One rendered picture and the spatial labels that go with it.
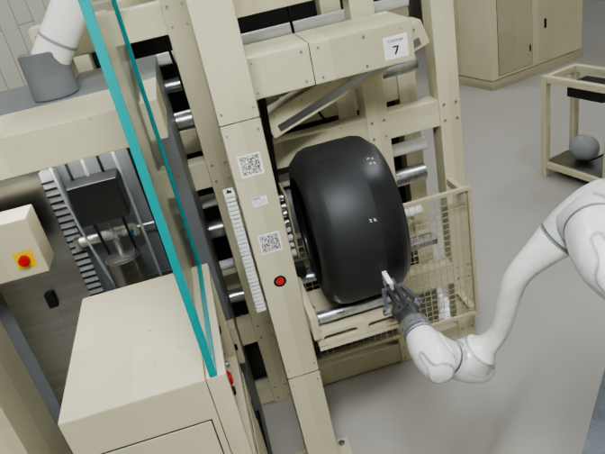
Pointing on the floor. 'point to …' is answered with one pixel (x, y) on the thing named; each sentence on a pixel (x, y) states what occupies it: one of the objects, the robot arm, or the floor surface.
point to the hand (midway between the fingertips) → (387, 280)
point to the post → (222, 57)
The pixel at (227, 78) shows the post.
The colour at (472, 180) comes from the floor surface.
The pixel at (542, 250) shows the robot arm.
